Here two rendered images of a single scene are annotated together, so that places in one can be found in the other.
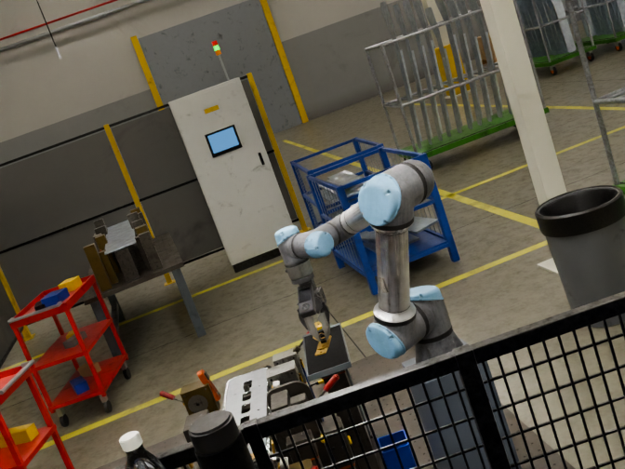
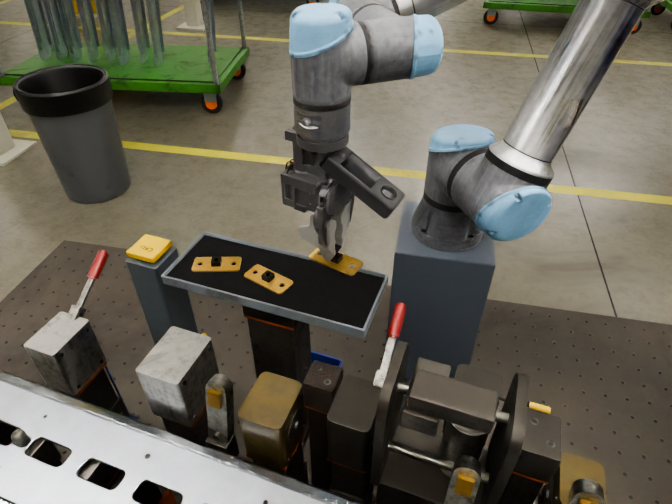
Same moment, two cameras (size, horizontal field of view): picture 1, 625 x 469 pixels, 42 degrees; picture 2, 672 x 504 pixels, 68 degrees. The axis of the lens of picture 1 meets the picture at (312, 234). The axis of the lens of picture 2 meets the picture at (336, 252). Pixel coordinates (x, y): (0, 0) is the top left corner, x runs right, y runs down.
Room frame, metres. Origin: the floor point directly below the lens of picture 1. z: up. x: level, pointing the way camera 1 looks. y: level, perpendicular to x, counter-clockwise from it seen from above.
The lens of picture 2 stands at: (2.17, 0.66, 1.73)
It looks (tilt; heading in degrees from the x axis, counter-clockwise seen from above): 39 degrees down; 289
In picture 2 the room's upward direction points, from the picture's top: straight up
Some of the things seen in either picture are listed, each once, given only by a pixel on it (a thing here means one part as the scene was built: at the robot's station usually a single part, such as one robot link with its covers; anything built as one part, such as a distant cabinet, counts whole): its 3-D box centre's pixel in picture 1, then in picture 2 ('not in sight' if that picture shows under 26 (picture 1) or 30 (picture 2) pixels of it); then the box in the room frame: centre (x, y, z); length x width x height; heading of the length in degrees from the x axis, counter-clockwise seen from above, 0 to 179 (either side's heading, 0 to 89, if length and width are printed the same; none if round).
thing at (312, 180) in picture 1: (378, 215); not in sight; (7.06, -0.61, 0.48); 1.20 x 0.80 x 0.95; 9
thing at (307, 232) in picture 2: (313, 326); (315, 236); (2.39, 0.09, 1.27); 0.06 x 0.03 x 0.09; 168
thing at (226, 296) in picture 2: (325, 350); (275, 279); (2.47, 0.09, 1.16); 0.37 x 0.14 x 0.02; 178
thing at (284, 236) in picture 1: (291, 246); (323, 56); (2.38, 0.07, 1.54); 0.09 x 0.08 x 0.11; 39
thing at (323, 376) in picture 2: not in sight; (324, 443); (2.34, 0.21, 0.90); 0.05 x 0.05 x 0.40; 88
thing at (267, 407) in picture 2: not in sight; (283, 455); (2.40, 0.25, 0.89); 0.12 x 0.08 x 0.38; 88
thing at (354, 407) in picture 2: not in sight; (356, 458); (2.28, 0.21, 0.89); 0.12 x 0.07 x 0.38; 88
